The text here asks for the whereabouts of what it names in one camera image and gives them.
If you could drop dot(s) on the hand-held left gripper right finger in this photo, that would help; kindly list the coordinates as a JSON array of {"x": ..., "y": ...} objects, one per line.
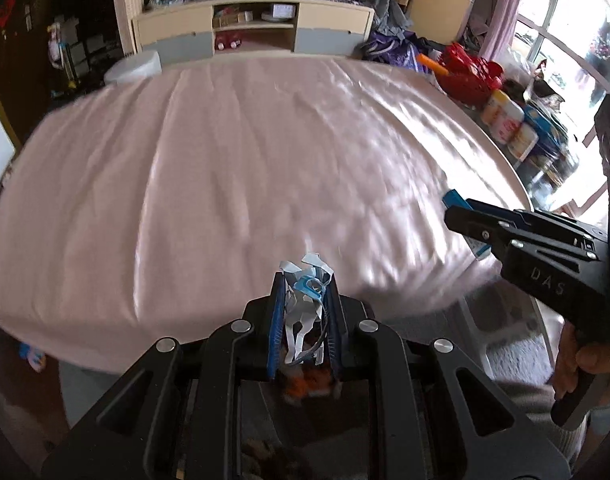
[{"x": 333, "y": 340}]

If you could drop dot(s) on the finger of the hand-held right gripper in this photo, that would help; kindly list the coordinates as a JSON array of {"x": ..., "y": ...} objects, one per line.
[
  {"x": 477, "y": 227},
  {"x": 457, "y": 197}
]

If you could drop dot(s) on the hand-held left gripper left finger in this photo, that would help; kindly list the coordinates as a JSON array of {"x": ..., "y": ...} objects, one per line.
[{"x": 276, "y": 330}]

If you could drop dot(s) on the orange wrapper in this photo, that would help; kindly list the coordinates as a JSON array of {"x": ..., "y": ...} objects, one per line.
[{"x": 305, "y": 385}]

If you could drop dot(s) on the torn white blue wrapper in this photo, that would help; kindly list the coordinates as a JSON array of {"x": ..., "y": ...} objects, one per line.
[{"x": 310, "y": 285}]

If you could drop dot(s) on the person's right hand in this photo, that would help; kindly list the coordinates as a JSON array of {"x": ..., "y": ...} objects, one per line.
[{"x": 605, "y": 360}]

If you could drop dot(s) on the cream wipes canister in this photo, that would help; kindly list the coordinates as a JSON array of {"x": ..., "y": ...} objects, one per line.
[{"x": 524, "y": 142}]

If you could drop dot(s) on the pink print wipes canister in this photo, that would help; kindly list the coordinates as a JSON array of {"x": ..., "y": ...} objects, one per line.
[{"x": 510, "y": 125}]

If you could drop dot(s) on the yellow lid wipes canister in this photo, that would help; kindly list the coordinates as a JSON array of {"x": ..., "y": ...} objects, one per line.
[{"x": 494, "y": 107}]

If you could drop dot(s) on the blue carton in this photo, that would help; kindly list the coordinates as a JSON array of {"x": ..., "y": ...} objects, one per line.
[{"x": 547, "y": 130}]

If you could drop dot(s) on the red plastic basket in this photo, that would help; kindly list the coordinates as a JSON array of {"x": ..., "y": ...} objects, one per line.
[{"x": 470, "y": 80}]

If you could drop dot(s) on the orange stick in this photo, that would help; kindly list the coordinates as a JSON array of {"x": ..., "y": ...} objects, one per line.
[{"x": 432, "y": 64}]

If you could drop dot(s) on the purple bag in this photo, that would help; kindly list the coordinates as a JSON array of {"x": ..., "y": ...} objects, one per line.
[{"x": 395, "y": 50}]

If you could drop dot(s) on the pink tablecloth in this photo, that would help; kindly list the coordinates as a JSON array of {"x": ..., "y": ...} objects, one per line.
[{"x": 235, "y": 160}]

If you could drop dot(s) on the pink curtain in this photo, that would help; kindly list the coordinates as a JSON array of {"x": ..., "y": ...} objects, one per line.
[{"x": 505, "y": 0}]

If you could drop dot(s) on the grey clothes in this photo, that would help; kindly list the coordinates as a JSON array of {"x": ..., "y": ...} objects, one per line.
[{"x": 385, "y": 7}]

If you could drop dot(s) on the window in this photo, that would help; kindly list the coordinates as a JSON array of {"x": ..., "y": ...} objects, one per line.
[{"x": 570, "y": 15}]

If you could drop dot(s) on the beige grey media cabinet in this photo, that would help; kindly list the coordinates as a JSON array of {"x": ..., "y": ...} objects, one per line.
[{"x": 330, "y": 15}]

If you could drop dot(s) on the blue pink slipper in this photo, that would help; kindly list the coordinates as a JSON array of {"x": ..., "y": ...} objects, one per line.
[{"x": 32, "y": 357}]

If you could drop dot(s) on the white box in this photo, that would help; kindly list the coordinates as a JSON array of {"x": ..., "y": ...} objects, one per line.
[{"x": 284, "y": 11}]

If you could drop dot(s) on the red cans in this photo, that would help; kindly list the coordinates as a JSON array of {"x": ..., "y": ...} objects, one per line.
[{"x": 229, "y": 41}]

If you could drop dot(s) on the small cardboard box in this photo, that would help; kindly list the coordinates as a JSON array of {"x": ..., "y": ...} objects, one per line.
[{"x": 232, "y": 17}]

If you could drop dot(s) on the white round stool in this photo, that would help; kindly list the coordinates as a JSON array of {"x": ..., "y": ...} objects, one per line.
[{"x": 132, "y": 67}]

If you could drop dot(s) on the spray bottle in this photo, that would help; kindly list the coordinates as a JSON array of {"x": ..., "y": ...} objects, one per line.
[{"x": 60, "y": 52}]

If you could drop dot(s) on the red paper door decoration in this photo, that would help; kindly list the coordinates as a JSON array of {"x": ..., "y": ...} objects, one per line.
[{"x": 4, "y": 12}]

